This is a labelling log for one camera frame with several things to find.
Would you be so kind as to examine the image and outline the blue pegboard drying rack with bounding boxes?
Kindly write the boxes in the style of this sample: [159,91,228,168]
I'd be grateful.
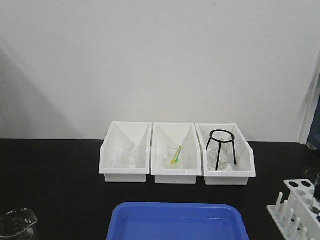
[307,117,320,151]

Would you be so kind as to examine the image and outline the white test tube rack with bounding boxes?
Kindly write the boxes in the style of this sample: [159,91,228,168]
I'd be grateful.
[266,179,320,240]

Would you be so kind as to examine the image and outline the middle white storage bin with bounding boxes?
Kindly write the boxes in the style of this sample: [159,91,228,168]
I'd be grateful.
[151,122,202,185]

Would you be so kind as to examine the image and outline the white storage bin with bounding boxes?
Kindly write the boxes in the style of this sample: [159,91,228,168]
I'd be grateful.
[195,123,256,186]
[151,122,202,185]
[98,121,152,183]

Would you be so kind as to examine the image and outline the yellow green droppers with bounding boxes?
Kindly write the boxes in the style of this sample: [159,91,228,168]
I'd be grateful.
[170,145,183,165]

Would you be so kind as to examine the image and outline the left white storage bin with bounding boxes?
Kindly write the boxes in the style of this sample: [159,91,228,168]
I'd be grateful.
[98,121,152,183]

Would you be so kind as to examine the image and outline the glass flask under tripod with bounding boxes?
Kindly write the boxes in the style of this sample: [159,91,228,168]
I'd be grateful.
[207,140,232,171]

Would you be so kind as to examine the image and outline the right white storage bin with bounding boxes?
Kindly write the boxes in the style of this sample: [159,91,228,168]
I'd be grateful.
[195,123,256,186]

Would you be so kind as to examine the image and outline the blue plastic tray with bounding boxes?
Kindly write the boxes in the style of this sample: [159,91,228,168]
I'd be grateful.
[106,202,249,240]

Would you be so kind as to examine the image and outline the black wire tripod stand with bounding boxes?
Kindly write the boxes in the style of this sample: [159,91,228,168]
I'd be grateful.
[205,129,237,171]

